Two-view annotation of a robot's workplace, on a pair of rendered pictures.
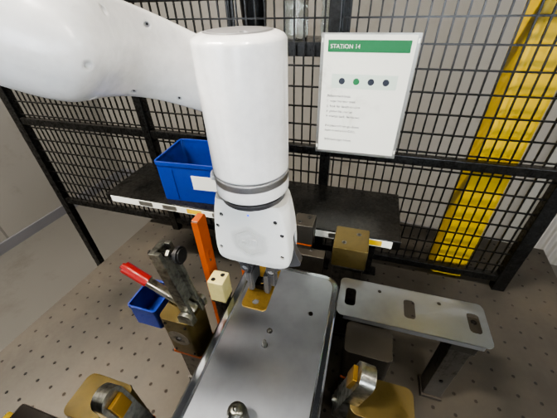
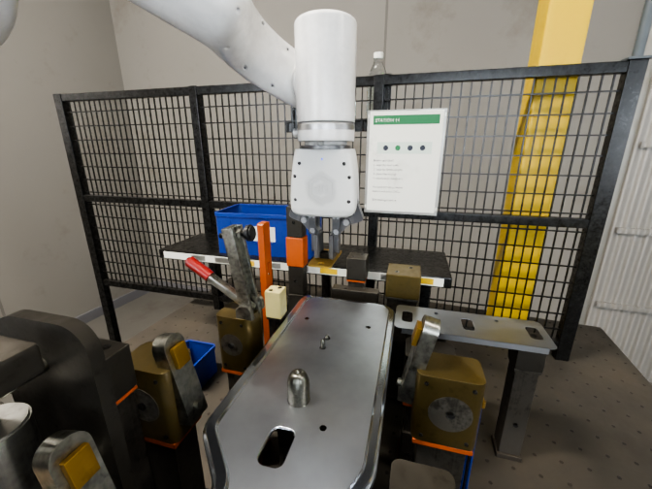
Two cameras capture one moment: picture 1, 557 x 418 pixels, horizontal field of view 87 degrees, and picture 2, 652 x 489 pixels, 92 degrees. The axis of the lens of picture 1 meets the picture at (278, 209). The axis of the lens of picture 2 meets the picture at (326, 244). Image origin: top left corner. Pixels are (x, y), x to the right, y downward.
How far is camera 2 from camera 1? 0.28 m
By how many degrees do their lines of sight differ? 20
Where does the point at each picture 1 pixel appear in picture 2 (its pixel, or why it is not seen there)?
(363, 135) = (407, 194)
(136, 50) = (255, 33)
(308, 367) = (370, 362)
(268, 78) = (345, 38)
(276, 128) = (348, 78)
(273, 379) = (333, 370)
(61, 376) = not seen: hidden behind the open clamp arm
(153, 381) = not seen: hidden behind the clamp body
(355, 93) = (397, 157)
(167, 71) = (268, 60)
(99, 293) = not seen: hidden behind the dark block
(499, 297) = (565, 366)
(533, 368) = (617, 430)
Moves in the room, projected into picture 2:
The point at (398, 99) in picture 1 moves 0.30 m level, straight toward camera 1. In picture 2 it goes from (434, 160) to (429, 165)
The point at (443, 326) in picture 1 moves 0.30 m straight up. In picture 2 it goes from (504, 335) to (534, 177)
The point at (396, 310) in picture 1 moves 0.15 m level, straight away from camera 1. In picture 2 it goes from (455, 325) to (466, 296)
